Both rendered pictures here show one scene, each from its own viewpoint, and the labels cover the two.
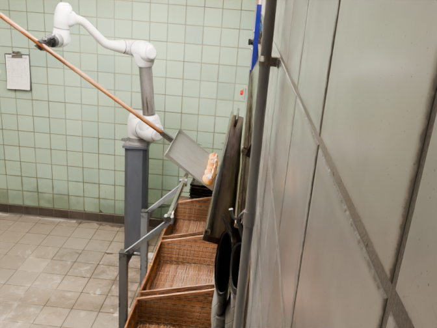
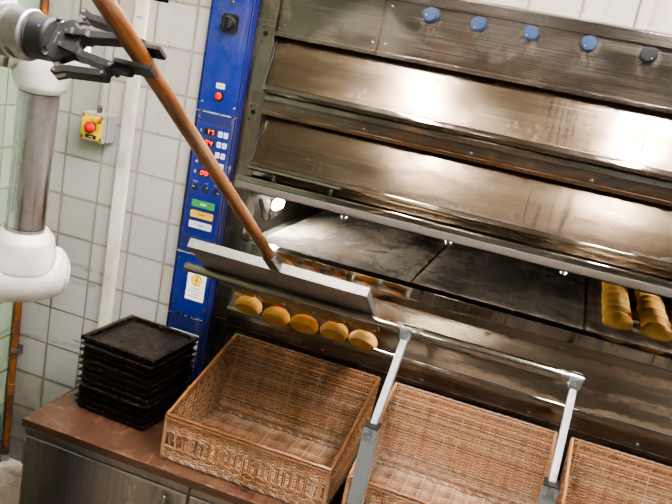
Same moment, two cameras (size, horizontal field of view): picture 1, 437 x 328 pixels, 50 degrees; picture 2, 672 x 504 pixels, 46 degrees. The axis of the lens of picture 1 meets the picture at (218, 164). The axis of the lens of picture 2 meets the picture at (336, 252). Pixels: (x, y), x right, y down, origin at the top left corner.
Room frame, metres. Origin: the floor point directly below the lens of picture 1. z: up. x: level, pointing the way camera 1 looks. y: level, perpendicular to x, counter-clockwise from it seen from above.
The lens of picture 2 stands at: (2.27, 2.35, 1.92)
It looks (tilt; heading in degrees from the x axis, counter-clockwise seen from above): 15 degrees down; 283
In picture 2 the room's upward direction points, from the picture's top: 11 degrees clockwise
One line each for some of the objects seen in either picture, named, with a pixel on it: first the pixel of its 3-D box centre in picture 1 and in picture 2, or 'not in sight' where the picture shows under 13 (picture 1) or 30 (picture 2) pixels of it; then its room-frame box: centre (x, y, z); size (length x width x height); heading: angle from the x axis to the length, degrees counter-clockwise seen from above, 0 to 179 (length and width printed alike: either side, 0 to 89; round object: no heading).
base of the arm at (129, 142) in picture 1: (134, 139); not in sight; (3.68, 0.70, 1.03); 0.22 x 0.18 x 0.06; 90
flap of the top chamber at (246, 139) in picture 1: (258, 81); (541, 119); (2.29, -0.16, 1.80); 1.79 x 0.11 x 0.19; 177
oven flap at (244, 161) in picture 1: (253, 133); (520, 202); (2.29, -0.16, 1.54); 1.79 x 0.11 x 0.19; 177
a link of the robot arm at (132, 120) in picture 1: (138, 123); not in sight; (3.67, 0.67, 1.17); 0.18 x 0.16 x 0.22; 40
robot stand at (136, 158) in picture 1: (136, 198); not in sight; (3.68, 0.68, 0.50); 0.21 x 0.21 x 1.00; 0
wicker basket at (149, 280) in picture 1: (191, 270); (453, 473); (2.28, 0.10, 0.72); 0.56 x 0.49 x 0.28; 177
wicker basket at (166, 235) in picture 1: (202, 222); (275, 415); (2.88, 0.08, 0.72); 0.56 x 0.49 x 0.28; 178
